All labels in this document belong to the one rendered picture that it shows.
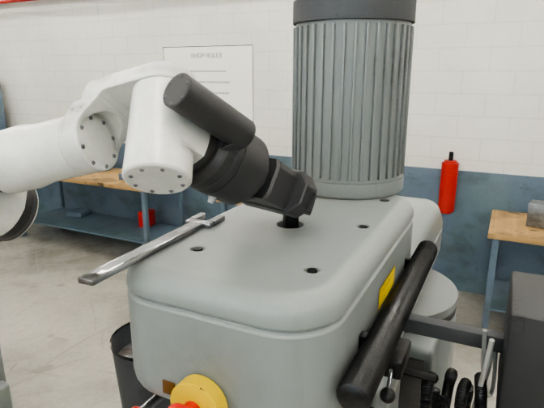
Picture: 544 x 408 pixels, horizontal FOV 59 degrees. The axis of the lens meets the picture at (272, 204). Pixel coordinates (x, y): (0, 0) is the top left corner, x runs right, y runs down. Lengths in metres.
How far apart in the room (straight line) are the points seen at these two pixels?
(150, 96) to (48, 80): 6.99
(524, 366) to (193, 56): 5.28
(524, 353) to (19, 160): 0.76
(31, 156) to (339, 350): 0.37
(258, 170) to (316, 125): 0.28
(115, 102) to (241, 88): 4.97
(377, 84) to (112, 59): 5.92
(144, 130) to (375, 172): 0.44
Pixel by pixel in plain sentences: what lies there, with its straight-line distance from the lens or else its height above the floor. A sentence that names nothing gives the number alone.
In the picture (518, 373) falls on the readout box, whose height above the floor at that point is 1.63.
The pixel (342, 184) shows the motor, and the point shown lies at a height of 1.92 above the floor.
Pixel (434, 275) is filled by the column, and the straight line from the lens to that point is 1.39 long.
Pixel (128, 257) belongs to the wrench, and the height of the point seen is 1.90.
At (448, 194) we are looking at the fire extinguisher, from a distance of 4.78.
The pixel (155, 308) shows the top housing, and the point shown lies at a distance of 0.53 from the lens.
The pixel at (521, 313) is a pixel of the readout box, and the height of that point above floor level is 1.73.
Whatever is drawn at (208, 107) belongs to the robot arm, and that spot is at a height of 2.06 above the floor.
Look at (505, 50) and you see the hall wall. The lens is 4.78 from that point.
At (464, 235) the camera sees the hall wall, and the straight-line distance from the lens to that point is 5.01.
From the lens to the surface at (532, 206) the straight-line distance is 4.40.
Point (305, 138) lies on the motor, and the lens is 0.81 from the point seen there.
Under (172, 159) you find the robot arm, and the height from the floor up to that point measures 2.01.
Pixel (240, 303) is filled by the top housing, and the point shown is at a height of 1.88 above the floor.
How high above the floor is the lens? 2.09
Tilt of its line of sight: 15 degrees down
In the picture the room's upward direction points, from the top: straight up
